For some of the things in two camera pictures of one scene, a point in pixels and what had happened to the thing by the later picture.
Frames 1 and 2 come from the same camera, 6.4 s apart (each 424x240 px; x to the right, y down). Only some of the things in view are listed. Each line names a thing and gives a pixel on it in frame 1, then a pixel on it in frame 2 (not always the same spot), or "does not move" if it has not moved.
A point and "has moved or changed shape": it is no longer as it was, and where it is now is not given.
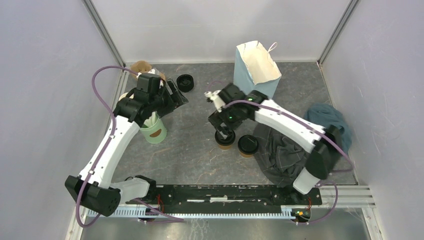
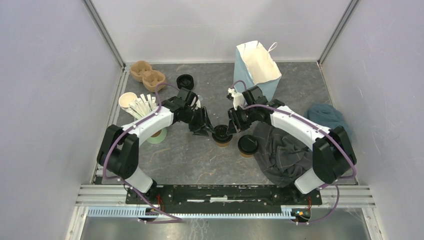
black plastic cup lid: [247, 144] does not move
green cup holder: [156, 133] does not move
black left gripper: [177, 98] to [204, 120]
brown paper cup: [224, 147] has moved or changed shape
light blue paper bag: [255, 69] does not move
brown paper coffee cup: [247, 155] does not move
